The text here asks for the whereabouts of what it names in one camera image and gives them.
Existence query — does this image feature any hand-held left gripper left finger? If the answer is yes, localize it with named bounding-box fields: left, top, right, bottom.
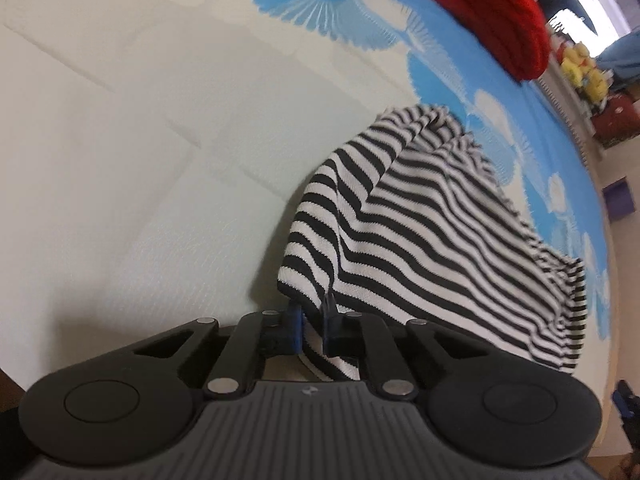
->
left=100, top=304, right=303, bottom=397

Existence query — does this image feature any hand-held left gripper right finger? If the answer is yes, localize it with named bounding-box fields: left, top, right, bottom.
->
left=322, top=294, right=496, bottom=400

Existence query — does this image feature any black white striped hoodie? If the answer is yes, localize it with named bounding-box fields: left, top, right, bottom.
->
left=276, top=104, right=589, bottom=383

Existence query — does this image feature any blue white patterned bedsheet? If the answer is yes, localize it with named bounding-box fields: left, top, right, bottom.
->
left=0, top=0, right=613, bottom=411

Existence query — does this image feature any purple box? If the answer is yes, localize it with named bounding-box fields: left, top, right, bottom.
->
left=602, top=177, right=637, bottom=221

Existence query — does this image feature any red folded blanket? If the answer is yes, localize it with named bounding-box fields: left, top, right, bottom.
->
left=381, top=0, right=552, bottom=82

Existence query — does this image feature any dark red cushion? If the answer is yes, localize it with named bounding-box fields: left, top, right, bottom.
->
left=592, top=92, right=640, bottom=149

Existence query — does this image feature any yellow plush toy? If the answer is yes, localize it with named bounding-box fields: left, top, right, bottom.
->
left=560, top=42, right=593, bottom=86
left=582, top=67, right=610, bottom=102

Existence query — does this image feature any wooden bed frame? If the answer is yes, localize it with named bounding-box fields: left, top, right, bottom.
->
left=540, top=75, right=626, bottom=441

